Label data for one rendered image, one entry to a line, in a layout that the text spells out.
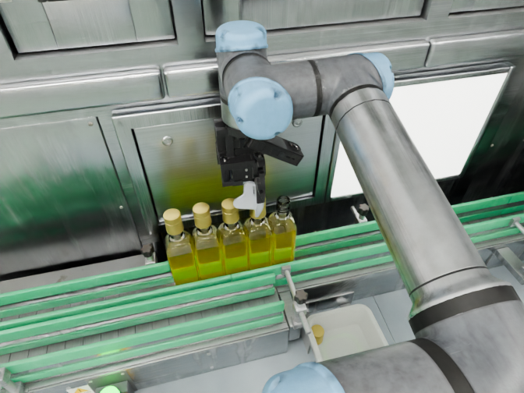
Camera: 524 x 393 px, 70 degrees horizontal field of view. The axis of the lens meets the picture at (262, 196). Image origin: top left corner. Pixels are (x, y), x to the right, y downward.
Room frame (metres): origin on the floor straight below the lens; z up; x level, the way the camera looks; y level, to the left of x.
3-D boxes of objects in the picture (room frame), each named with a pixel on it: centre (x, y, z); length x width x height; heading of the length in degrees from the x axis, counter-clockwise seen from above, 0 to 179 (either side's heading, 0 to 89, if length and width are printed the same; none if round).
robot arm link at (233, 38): (0.55, 0.03, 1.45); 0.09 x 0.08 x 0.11; 12
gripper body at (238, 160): (0.55, 0.04, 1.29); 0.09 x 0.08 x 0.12; 102
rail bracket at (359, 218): (0.70, -0.26, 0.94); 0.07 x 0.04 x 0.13; 14
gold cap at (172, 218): (0.51, 0.18, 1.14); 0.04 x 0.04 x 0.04
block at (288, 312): (0.47, -0.07, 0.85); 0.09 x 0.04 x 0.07; 14
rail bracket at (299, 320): (0.45, -0.08, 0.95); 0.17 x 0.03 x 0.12; 14
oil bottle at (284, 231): (0.58, -0.05, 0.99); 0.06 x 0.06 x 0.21; 14
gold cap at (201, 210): (0.53, 0.12, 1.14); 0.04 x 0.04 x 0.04
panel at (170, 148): (0.74, -0.15, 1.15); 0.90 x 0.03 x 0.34; 104
